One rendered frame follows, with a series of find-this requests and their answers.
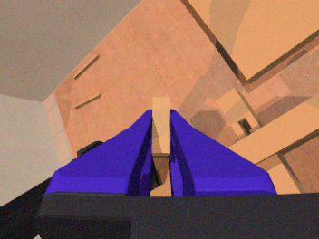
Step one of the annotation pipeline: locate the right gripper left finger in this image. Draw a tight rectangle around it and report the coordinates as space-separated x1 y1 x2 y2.
44 110 153 196

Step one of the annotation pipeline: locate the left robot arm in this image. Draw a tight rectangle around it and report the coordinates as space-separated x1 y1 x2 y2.
0 141 160 239

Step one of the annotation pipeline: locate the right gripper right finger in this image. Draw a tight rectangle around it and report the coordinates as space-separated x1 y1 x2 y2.
169 110 277 196

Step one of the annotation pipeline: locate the tan square flat board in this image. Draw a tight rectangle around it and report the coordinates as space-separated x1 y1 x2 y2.
188 0 319 83

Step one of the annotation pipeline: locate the tan wooden board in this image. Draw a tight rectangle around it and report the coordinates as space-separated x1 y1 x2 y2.
150 93 319 196

